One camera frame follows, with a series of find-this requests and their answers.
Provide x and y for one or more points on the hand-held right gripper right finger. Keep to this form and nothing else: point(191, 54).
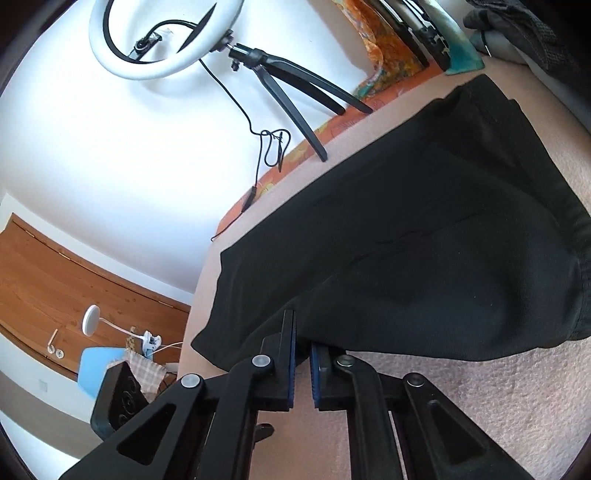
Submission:
point(316, 374)

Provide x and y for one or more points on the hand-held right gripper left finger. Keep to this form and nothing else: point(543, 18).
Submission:
point(291, 369)

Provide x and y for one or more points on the black pants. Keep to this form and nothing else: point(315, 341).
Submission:
point(406, 240)

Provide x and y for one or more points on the checkered cloth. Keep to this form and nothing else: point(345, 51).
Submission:
point(143, 369)

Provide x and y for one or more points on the black speaker box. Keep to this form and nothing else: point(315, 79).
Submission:
point(121, 397)

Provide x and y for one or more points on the pink fleece blanket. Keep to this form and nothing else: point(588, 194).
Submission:
point(485, 415)

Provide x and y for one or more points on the light blue chair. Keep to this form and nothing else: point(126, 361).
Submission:
point(99, 364)

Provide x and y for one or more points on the white desk lamp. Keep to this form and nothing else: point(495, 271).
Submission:
point(92, 323)

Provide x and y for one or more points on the wooden door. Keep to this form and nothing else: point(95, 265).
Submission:
point(74, 295)

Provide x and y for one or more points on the black tripod stand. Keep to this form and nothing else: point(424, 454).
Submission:
point(295, 83)

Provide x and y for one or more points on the orange floral bedsheet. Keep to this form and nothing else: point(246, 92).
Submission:
point(388, 41)

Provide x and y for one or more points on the black folded stand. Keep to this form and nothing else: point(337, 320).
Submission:
point(415, 32)

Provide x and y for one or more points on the teal cloth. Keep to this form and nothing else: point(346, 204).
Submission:
point(457, 46)

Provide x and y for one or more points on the grey clothing pile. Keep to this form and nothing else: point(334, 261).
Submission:
point(531, 32)

